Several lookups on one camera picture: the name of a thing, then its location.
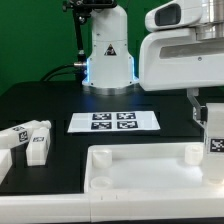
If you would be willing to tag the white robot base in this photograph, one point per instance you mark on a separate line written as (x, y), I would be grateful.
(110, 67)

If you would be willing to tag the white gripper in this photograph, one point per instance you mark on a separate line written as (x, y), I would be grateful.
(175, 59)

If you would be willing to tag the black camera stand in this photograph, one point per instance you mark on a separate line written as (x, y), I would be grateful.
(81, 11)

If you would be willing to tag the white desk tabletop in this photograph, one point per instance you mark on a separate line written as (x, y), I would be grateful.
(151, 167)

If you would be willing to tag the white marker sheet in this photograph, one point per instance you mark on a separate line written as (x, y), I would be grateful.
(113, 121)

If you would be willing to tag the white block left edge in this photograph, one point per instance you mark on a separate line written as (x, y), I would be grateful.
(5, 163)

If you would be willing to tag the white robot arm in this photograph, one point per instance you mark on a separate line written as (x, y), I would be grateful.
(211, 24)

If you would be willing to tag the white front rail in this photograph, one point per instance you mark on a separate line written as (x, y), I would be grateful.
(112, 206)

